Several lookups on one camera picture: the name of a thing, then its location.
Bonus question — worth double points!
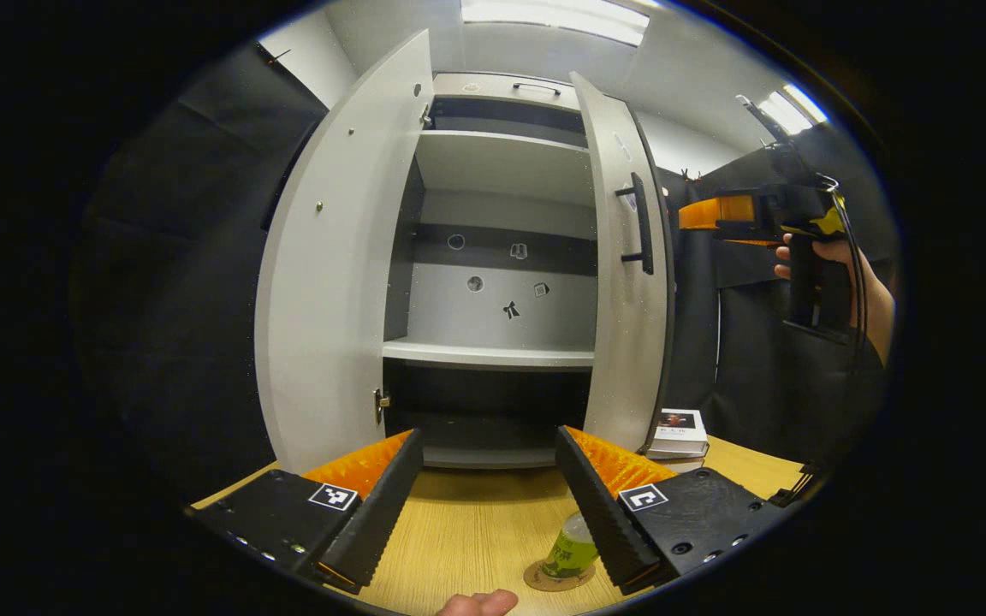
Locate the white book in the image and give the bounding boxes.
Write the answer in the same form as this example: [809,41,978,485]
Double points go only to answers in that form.
[645,408,710,473]

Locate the green label plastic bottle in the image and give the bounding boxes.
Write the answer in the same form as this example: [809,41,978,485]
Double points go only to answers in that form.
[542,512,602,581]

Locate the grey cabinet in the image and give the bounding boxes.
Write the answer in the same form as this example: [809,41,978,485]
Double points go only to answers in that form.
[380,73,598,470]

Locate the large ceiling light panel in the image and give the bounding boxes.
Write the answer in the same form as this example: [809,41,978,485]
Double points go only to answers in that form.
[461,0,650,48]

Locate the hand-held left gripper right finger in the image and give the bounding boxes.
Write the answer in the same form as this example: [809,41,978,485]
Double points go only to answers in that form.
[554,424,791,598]

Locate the black backdrop cloth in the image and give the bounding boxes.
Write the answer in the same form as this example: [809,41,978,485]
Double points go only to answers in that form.
[69,38,900,506]

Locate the small ceiling light panel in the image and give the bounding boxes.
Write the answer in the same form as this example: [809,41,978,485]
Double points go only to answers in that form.
[754,83,828,138]

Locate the round brown coaster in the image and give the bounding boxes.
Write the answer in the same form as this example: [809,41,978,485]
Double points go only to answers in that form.
[523,559,597,593]

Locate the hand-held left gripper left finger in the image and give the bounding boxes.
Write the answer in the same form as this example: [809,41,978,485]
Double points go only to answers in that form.
[187,428,425,597]

